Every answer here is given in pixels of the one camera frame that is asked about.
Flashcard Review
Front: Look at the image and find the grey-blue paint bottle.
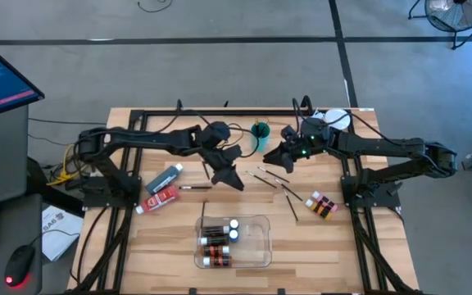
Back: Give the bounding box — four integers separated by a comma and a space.
144, 162, 184, 196

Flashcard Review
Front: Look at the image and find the white paper booklet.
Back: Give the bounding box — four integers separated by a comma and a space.
41, 204, 84, 262

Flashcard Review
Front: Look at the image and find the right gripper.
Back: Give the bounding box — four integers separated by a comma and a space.
262, 120, 336, 174

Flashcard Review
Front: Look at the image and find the pink paint bottle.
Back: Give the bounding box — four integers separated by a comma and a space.
311, 191, 339, 212

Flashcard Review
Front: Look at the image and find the black computer mouse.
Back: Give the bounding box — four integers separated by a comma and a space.
4, 244, 36, 290

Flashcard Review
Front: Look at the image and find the large red paint bottle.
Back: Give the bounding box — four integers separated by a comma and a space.
135, 184, 179, 216

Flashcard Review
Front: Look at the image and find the black floor fan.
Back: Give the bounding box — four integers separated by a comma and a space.
407, 0, 472, 51

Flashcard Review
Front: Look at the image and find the clear plastic bin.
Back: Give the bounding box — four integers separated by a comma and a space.
193, 215, 273, 270

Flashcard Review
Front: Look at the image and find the grey desk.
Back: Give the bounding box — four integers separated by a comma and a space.
0, 104, 43, 295

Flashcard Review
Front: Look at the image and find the orange paint bottle black label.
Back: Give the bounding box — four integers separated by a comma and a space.
202, 256, 233, 267

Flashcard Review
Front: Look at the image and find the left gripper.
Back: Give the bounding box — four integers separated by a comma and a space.
205, 146, 246, 193

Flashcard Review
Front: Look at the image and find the clear jar white lid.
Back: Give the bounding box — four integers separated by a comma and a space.
324, 108, 351, 128

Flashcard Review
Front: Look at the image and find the black left camera cable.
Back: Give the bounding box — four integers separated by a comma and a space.
153, 108, 261, 159

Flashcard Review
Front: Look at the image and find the black floor cable loop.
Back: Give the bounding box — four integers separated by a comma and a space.
136, 0, 173, 14

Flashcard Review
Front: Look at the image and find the yellow cable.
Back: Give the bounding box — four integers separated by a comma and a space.
47, 140, 96, 188

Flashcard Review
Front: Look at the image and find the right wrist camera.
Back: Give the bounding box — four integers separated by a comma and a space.
280, 125, 299, 143

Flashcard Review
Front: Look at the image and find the teal plastic cup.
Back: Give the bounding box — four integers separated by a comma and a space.
250, 121, 270, 152

